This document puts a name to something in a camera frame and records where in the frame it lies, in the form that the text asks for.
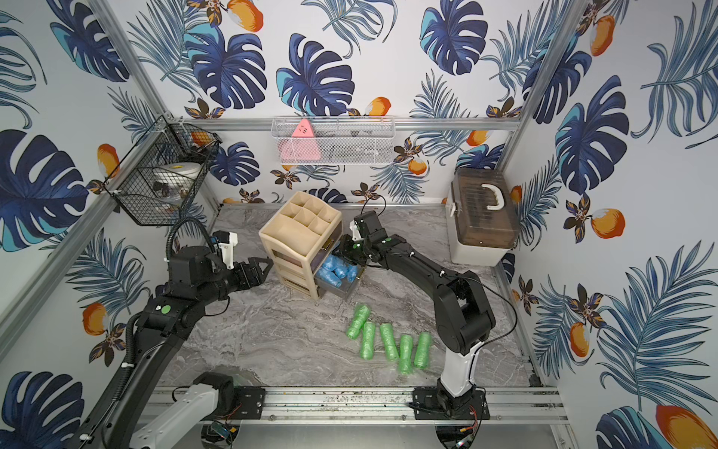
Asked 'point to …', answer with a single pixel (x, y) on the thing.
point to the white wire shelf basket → (335, 140)
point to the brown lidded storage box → (482, 225)
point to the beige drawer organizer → (297, 237)
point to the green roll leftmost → (361, 314)
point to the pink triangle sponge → (302, 146)
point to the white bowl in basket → (176, 173)
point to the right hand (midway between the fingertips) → (333, 252)
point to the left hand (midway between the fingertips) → (261, 259)
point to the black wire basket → (154, 182)
